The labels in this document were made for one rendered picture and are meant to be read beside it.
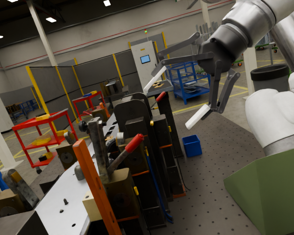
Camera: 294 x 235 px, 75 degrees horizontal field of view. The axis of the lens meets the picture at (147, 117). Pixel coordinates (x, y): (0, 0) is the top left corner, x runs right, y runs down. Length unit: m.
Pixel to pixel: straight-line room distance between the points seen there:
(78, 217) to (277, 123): 0.71
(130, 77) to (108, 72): 0.91
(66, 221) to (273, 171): 0.56
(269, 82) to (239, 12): 2.92
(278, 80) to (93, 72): 6.76
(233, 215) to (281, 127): 0.36
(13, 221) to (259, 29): 0.47
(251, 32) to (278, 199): 0.48
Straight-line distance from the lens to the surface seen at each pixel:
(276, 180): 0.67
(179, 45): 0.44
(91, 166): 0.42
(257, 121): 0.86
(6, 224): 0.26
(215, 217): 0.85
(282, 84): 3.42
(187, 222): 0.85
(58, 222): 0.59
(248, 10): 0.45
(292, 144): 0.83
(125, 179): 0.51
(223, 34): 0.44
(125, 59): 8.28
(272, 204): 0.72
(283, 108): 0.86
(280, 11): 0.48
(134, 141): 0.48
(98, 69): 8.42
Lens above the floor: 1.31
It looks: 15 degrees down
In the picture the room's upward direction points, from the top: 16 degrees counter-clockwise
